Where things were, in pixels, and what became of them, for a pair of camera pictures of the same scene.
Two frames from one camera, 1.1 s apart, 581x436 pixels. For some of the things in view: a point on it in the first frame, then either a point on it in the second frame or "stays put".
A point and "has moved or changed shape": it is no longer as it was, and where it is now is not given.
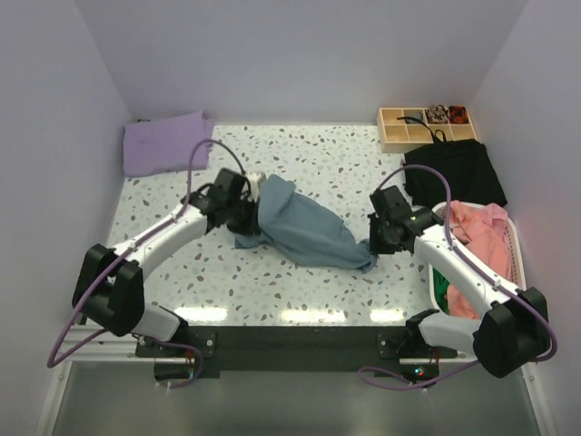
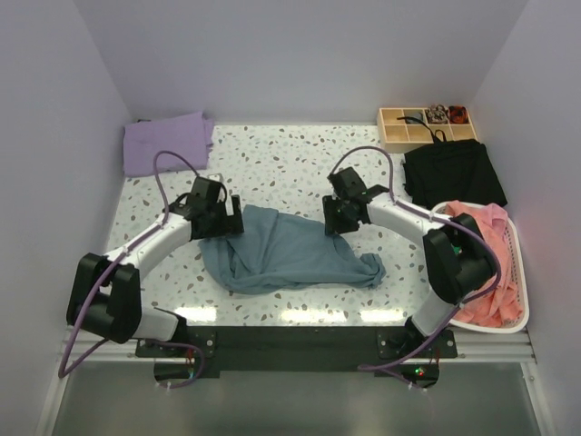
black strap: (429, 131) stays put
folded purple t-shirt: (163, 144) stays put
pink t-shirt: (485, 227) stays put
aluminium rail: (105, 348) stays put
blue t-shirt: (290, 224) has moved or changed shape
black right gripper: (375, 246) -> (329, 202)
